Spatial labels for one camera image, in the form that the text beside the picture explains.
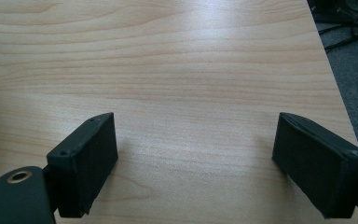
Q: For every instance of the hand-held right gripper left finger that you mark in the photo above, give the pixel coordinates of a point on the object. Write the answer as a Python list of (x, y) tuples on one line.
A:
[(84, 165)]

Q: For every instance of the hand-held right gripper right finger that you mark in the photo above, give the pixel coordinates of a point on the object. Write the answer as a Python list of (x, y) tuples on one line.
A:
[(317, 165)]

